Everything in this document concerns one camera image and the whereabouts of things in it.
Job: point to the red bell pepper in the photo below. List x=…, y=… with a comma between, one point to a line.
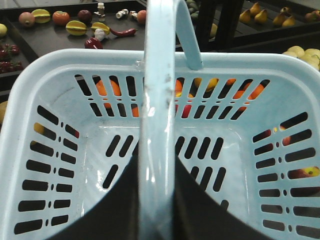
x=93, y=43

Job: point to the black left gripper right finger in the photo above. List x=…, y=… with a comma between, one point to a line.
x=196, y=216

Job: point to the red chili pepper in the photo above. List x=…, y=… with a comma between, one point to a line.
x=125, y=33

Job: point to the white garlic bulb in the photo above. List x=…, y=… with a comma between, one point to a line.
x=100, y=34

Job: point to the light blue plastic basket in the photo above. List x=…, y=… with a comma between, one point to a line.
x=45, y=186

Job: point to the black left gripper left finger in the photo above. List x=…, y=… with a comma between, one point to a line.
x=115, y=216

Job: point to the black wooden produce stand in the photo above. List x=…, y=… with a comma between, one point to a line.
x=79, y=93

